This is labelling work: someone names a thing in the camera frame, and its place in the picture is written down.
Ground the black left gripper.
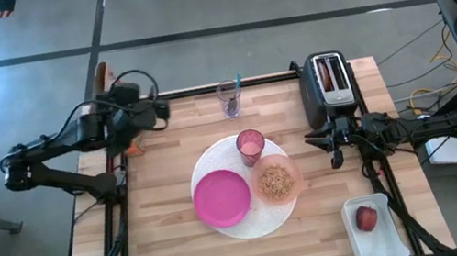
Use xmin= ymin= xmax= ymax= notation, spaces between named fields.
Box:
xmin=103 ymin=95 xmax=177 ymax=154

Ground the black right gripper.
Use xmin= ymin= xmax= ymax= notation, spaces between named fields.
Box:
xmin=301 ymin=113 xmax=369 ymax=174

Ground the black two-slot toaster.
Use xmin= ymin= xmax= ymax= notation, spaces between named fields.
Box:
xmin=294 ymin=46 xmax=364 ymax=132

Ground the peach plastic bowl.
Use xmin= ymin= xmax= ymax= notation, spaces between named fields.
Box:
xmin=245 ymin=151 xmax=307 ymax=212

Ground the pumpkin cereal box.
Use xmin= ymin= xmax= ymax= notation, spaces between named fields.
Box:
xmin=87 ymin=57 xmax=146 ymax=161

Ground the brown toast slice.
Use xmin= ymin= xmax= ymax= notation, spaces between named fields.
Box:
xmin=318 ymin=66 xmax=335 ymax=94

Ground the red faceted tumbler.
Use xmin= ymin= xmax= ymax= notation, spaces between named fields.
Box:
xmin=233 ymin=126 xmax=270 ymax=170

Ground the clear glass tumbler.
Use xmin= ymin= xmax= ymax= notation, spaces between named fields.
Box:
xmin=214 ymin=78 xmax=248 ymax=121

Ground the red apple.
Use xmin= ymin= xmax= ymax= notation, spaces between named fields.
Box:
xmin=352 ymin=203 xmax=381 ymax=235

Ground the blue-handled spoon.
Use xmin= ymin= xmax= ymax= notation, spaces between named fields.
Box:
xmin=222 ymin=72 xmax=250 ymax=117

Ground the pink plastic plate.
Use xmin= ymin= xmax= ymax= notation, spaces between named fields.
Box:
xmin=188 ymin=164 xmax=257 ymax=233

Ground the white round woven placemat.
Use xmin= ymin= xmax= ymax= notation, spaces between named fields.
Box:
xmin=183 ymin=126 xmax=305 ymax=248

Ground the white rectangular tray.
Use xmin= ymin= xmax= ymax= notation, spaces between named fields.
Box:
xmin=337 ymin=189 xmax=412 ymax=256

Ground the white paper sheet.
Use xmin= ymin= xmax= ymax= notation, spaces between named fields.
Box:
xmin=424 ymin=134 xmax=457 ymax=173

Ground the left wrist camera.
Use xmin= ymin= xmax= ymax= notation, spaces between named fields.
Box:
xmin=110 ymin=79 xmax=144 ymax=107

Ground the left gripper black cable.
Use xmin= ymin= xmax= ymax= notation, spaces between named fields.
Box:
xmin=109 ymin=65 xmax=162 ymax=108

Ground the black table frame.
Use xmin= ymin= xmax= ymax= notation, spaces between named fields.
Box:
xmin=28 ymin=49 xmax=457 ymax=256

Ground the yellow cable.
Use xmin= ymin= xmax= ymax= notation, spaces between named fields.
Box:
xmin=397 ymin=22 xmax=457 ymax=117

